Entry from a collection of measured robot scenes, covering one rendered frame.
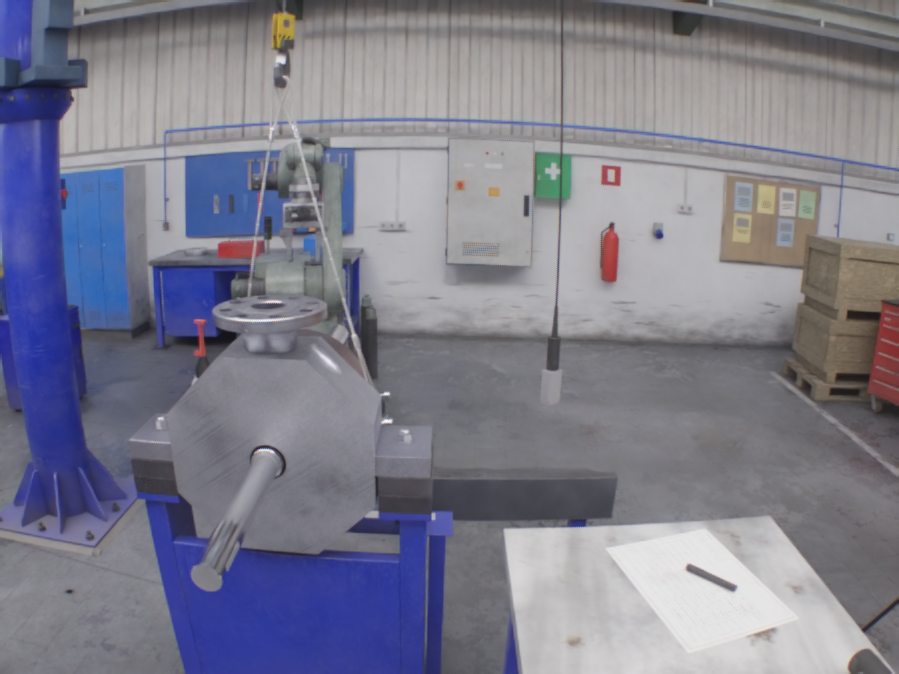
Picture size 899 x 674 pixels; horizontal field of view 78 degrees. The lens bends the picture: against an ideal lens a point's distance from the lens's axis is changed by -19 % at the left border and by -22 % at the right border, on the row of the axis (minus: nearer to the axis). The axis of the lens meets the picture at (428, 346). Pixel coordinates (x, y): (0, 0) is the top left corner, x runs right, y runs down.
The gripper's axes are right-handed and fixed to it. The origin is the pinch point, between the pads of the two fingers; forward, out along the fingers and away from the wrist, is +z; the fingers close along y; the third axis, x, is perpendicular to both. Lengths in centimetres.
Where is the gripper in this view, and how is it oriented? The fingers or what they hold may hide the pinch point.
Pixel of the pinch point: (303, 254)
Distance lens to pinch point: 367.7
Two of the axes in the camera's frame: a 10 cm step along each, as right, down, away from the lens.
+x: 1.6, 2.7, -9.5
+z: -0.2, 9.6, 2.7
